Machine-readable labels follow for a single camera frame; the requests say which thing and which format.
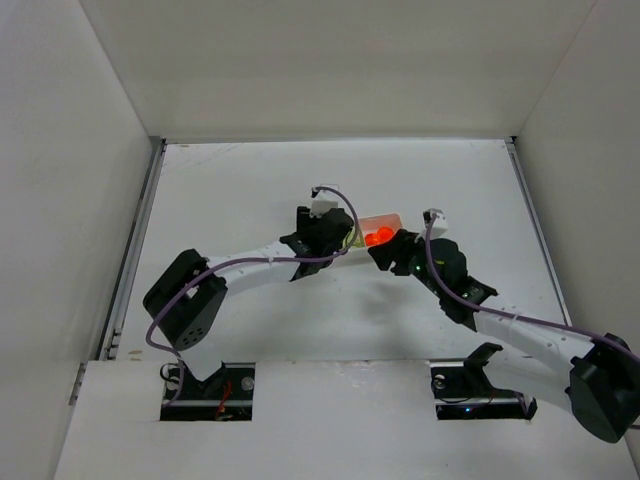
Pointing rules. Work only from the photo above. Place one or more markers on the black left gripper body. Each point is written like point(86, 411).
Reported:
point(338, 228)

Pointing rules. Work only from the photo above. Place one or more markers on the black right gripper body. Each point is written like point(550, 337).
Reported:
point(398, 250)

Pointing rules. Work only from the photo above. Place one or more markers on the orange lego pieces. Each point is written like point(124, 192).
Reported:
point(373, 239)

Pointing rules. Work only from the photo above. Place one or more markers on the lime green curved lego brick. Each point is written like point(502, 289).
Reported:
point(355, 242)

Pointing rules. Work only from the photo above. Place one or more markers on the orange round lego dish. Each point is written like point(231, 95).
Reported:
point(384, 234)

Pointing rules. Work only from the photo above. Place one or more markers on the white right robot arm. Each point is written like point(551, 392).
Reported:
point(593, 377)

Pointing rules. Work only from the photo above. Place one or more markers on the white divided plastic tray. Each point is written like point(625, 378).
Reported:
point(374, 231)

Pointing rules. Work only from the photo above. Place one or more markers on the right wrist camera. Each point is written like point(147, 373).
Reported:
point(435, 224)

